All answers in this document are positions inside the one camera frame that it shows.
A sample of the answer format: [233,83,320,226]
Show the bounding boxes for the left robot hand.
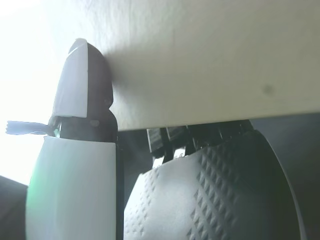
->
[24,37,311,240]

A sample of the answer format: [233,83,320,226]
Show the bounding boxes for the beige paperback book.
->
[49,0,320,132]

